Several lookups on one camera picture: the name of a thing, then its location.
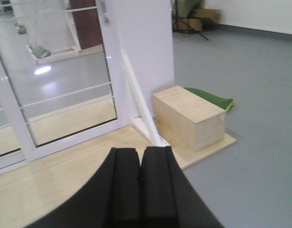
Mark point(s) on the white framed transparent sliding door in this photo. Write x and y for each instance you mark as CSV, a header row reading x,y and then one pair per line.
x,y
53,103

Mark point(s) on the white diagonal support brace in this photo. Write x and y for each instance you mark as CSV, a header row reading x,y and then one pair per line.
x,y
144,123

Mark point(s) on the cardboard boxes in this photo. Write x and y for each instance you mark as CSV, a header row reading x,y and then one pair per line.
x,y
203,17

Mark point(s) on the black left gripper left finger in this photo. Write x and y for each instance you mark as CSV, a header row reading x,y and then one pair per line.
x,y
109,199

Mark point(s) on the green sandbag beside box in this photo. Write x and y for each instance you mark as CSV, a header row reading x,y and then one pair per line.
x,y
224,103

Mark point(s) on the light wooden box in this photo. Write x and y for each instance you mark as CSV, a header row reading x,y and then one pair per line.
x,y
190,118

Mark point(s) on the silver door handle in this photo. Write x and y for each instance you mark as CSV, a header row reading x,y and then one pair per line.
x,y
104,11

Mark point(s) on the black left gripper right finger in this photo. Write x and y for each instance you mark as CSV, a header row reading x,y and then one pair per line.
x,y
168,198

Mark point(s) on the brown wooden door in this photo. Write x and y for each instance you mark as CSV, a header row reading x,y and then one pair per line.
x,y
86,23

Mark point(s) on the green sandbag in white frame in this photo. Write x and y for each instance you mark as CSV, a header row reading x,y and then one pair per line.
x,y
40,52

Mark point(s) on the light wooden base platform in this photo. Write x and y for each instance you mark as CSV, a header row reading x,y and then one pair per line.
x,y
32,190

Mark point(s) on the black tripod stand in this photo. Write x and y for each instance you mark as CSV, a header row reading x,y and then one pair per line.
x,y
180,12

